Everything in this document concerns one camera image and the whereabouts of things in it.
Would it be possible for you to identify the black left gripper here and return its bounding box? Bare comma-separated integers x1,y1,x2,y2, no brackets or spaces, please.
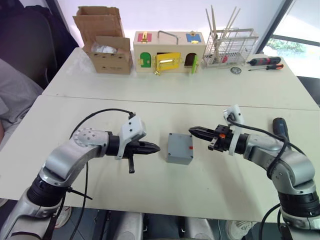
123,135,162,175

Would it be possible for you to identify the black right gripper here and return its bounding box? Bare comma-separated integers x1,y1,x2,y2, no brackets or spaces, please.
188,124,233,153

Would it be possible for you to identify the grey plastic box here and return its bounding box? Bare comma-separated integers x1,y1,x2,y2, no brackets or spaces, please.
166,153,194,167

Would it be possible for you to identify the grey box lid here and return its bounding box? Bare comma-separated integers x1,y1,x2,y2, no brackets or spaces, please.
167,132,195,161

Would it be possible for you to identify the open cardboard box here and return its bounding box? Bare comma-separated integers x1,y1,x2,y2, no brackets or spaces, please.
72,6,134,75

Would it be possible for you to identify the wooden lock box toy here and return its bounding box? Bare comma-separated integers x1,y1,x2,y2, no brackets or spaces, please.
132,30,206,76

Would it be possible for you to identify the black red screwdriver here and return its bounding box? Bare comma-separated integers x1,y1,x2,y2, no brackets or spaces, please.
246,56,282,66

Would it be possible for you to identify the orange black screwdriver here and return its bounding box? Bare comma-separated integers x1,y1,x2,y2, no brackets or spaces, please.
247,63,285,72

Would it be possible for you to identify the grey rounded shape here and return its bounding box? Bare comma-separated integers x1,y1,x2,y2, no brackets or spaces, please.
183,217,216,240
113,213,144,240

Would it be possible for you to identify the wooden chopstick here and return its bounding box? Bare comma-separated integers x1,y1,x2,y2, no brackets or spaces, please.
224,8,242,36
205,8,219,63
223,6,238,33
210,4,218,41

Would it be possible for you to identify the clear plastic bag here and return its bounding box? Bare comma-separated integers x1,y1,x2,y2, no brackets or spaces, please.
91,44,119,55

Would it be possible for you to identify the white red sneaker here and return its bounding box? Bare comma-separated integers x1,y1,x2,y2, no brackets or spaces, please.
55,206,73,229

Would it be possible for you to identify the person in grey clothes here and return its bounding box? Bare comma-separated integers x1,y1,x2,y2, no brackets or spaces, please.
0,58,45,152

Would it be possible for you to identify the black office chair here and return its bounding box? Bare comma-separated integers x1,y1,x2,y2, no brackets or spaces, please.
0,6,58,90

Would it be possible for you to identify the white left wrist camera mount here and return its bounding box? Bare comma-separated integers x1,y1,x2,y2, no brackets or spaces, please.
115,114,148,160

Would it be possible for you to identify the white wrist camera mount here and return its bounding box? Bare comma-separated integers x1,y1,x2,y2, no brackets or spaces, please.
115,114,148,160
222,104,245,156

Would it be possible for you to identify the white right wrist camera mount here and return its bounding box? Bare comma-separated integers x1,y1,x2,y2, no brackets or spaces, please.
222,104,245,156

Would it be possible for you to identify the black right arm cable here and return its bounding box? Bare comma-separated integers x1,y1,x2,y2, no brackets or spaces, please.
224,112,306,180

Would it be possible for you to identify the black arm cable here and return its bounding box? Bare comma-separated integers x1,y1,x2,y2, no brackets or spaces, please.
67,108,137,240
224,112,306,180

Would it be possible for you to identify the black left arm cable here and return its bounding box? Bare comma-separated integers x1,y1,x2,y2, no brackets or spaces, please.
67,108,137,240

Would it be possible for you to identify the white wire rack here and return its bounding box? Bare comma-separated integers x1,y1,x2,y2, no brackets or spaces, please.
201,28,260,68

